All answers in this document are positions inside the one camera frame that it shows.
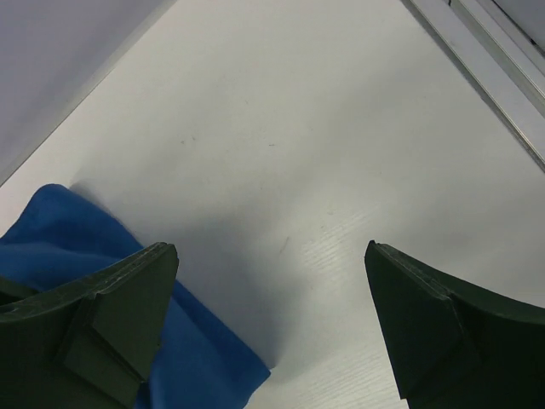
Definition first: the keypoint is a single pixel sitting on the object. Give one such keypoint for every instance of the blue surgical cloth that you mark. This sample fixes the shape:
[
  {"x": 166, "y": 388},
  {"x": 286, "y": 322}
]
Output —
[{"x": 60, "y": 237}]

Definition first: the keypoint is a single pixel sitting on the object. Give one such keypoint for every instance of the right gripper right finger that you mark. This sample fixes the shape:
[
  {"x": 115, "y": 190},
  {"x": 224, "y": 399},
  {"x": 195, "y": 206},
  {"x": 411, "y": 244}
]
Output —
[{"x": 453, "y": 344}]

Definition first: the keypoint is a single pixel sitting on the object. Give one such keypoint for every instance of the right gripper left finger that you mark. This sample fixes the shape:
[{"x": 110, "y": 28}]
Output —
[{"x": 89, "y": 343}]

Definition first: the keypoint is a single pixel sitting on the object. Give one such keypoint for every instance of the front aluminium rail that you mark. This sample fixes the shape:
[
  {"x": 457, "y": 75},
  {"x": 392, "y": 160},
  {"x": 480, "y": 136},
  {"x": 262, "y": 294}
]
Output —
[{"x": 502, "y": 62}]

